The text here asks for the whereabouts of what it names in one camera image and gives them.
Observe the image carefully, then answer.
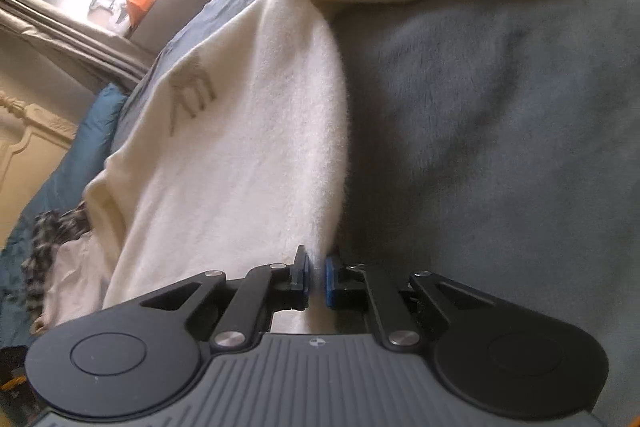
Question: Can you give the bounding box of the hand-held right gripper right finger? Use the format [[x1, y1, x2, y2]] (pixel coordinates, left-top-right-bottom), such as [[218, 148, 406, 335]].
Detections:
[[325, 247, 496, 350]]

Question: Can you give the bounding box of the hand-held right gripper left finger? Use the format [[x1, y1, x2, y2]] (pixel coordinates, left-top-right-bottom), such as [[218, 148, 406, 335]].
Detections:
[[140, 245, 311, 353]]

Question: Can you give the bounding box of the cream fleece sweater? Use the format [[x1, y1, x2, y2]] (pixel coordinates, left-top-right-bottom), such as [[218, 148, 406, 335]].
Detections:
[[82, 0, 520, 337]]

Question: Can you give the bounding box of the grey bed blanket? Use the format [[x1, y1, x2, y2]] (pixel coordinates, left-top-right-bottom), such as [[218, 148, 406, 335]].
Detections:
[[107, 0, 640, 418]]

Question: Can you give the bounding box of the white shirt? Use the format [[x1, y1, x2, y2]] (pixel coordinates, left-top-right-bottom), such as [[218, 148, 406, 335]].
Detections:
[[31, 229, 123, 333]]

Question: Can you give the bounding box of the plaid shirt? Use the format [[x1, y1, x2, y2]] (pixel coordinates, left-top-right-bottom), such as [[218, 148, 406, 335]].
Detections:
[[20, 201, 96, 293]]

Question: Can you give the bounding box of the teal pillow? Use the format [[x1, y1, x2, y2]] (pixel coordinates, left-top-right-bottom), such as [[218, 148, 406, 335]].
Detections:
[[0, 83, 130, 348]]

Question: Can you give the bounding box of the cream carved headboard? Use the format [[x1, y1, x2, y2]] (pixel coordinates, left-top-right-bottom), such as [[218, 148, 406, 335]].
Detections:
[[0, 89, 81, 248]]

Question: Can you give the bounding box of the orange bag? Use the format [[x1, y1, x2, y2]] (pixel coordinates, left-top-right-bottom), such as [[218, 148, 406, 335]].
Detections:
[[125, 0, 161, 28]]

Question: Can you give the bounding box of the beige curtain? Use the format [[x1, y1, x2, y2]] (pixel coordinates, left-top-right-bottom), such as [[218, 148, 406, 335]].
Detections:
[[0, 0, 158, 90]]

